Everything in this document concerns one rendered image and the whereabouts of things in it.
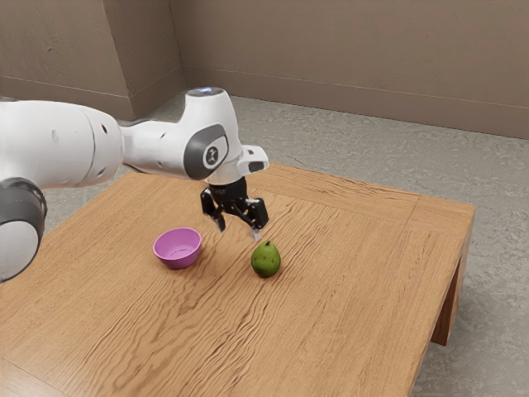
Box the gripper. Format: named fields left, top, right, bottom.
left=200, top=176, right=269, bottom=242

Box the purple bowl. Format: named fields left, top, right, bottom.
left=152, top=227, right=203, bottom=270

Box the green pear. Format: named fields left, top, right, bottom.
left=250, top=241, right=282, bottom=279

